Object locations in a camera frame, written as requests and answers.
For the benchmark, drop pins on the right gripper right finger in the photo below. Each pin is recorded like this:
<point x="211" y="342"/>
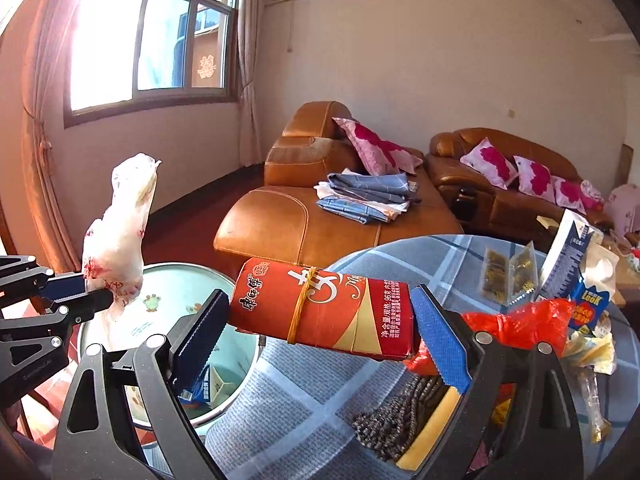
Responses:
<point x="541" y="439"/>

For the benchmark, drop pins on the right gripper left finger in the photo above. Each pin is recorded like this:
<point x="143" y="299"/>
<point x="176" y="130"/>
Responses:
<point x="96" y="438"/>

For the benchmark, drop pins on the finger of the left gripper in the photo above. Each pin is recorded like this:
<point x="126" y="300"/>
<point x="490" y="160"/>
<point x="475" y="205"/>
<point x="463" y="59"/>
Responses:
<point x="76" y="309"/>
<point x="63" y="286"/>

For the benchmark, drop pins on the white tissue wrapper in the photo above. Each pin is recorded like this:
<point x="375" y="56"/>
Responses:
<point x="112" y="253"/>

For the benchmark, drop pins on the red plastic bag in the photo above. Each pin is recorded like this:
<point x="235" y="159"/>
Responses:
<point x="505" y="329"/>

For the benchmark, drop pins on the black foam net sleeve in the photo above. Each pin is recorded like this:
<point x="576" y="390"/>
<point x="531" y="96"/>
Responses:
<point x="389" y="430"/>

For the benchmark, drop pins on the clear plastic wrapper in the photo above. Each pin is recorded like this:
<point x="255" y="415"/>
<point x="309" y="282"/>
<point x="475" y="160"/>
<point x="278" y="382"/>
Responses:
<point x="600" y="427"/>

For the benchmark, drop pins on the yellow white plastic bag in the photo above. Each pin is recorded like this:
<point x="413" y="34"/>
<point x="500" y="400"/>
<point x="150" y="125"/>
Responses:
<point x="584" y="351"/>

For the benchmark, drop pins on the blue Look milk carton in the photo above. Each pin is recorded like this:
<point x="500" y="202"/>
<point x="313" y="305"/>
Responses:
<point x="595" y="286"/>

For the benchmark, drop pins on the clear packet strip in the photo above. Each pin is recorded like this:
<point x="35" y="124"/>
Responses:
<point x="493" y="282"/>
<point x="522" y="275"/>

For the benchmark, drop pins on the dark blue milk carton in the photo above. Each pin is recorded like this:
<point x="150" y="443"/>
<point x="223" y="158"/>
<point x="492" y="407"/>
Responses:
<point x="559" y="272"/>

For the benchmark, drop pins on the brown leather three-seat sofa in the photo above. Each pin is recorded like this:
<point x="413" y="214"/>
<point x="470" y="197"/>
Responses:
<point x="481" y="207"/>

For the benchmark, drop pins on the pink cloth covered object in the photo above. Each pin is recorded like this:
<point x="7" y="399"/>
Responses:
<point x="622" y="206"/>

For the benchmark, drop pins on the pink floral pillow right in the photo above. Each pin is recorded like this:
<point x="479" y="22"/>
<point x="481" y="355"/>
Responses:
<point x="567" y="194"/>

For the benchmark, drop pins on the pink floral pillow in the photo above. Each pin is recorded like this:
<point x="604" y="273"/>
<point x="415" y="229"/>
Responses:
<point x="534" y="179"/>
<point x="486" y="159"/>
<point x="567" y="194"/>

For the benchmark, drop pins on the orange leather chaise sofa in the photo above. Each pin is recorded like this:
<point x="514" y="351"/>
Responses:
<point x="282" y="221"/>

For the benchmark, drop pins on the pink floral pillow middle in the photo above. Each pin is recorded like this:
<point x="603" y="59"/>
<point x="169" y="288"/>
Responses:
<point x="534" y="179"/>

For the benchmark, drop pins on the pink floral pillow left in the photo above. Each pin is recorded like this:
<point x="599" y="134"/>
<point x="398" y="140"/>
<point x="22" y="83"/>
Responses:
<point x="486" y="159"/>

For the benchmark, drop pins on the orange curtain left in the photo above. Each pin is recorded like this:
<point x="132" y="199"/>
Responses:
<point x="44" y="46"/>

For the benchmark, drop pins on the folded blue plaid clothes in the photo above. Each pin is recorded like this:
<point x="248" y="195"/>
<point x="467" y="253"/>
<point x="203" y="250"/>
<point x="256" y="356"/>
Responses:
<point x="365" y="199"/>

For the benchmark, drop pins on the pink pillow on chaise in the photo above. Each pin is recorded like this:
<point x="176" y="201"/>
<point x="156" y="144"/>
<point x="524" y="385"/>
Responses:
<point x="378" y="156"/>

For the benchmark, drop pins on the beige curtain right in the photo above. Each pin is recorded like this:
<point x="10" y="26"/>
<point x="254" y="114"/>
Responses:
<point x="250" y="14"/>

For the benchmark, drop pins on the window with brown frame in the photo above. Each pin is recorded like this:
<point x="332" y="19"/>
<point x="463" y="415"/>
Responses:
<point x="132" y="55"/>

